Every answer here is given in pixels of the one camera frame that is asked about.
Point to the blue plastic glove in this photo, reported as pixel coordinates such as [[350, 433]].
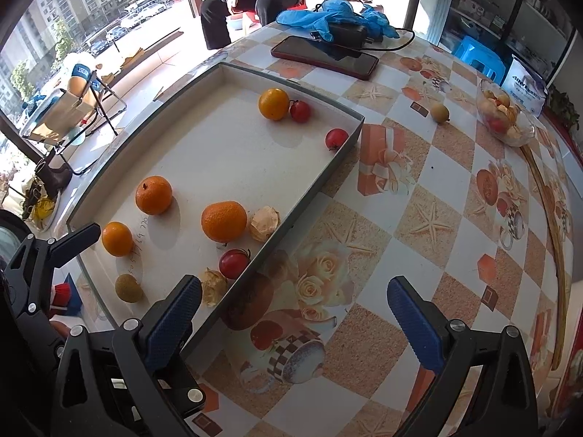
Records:
[[314, 18], [377, 20]]

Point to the white printed bag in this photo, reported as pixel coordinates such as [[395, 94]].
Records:
[[524, 86]]

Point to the dark boots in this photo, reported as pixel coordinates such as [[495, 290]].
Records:
[[51, 177]]

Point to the grey white cardboard tray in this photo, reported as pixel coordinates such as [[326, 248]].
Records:
[[218, 159]]

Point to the dried husk fruit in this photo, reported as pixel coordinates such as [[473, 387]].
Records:
[[213, 287], [264, 223]]

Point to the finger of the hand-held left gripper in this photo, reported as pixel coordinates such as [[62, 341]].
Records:
[[193, 403], [73, 241]]

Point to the red apple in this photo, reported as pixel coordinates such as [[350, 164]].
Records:
[[497, 124]]

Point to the brown kiwi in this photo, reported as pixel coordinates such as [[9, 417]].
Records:
[[440, 112], [127, 287]]

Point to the glass door shelf cabinet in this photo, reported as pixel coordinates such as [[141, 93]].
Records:
[[501, 0]]

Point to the small smooth orange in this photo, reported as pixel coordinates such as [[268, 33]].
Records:
[[117, 238], [273, 104]]

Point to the metal folding stool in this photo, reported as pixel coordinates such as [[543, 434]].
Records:
[[107, 109]]

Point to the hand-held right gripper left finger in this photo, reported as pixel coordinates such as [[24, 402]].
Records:
[[175, 323]]

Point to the blue plastic stool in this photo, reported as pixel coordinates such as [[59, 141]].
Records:
[[483, 57]]

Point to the blue red box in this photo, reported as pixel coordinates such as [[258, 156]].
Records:
[[66, 298]]

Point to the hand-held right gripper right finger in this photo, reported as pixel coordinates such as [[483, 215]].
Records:
[[416, 327]]

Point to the brown paper bag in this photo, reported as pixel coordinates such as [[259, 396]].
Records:
[[63, 111]]

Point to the long wooden stick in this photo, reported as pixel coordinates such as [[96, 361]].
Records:
[[558, 246]]

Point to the small red tomato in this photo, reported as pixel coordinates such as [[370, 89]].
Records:
[[336, 139], [300, 111], [233, 263]]

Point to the green potted plant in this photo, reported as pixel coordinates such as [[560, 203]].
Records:
[[564, 109]]

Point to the tablet in red case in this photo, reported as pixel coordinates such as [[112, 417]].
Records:
[[324, 57]]

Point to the clear glass bowl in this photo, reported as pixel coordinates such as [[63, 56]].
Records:
[[524, 135]]

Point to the mandarin orange with stem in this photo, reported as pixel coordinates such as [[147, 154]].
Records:
[[154, 195]]

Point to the large orange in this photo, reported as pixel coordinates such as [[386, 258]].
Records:
[[224, 221]]

